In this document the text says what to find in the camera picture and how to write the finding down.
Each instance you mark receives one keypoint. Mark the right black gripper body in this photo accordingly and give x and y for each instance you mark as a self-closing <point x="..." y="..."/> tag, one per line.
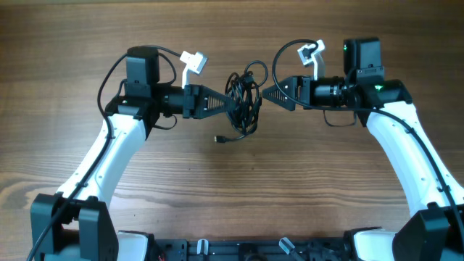
<point x="329" y="92"/>

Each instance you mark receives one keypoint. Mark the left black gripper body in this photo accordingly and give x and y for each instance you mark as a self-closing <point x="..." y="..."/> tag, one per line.
<point x="175" y="100"/>

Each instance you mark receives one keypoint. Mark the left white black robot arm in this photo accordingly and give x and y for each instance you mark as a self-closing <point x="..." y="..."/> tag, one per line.
<point x="74" y="223"/>

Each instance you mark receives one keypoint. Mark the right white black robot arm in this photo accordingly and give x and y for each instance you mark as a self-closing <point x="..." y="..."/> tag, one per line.
<point x="385" y="107"/>

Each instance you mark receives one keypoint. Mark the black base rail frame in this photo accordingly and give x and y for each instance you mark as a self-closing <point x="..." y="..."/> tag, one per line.
<point x="246" y="250"/>

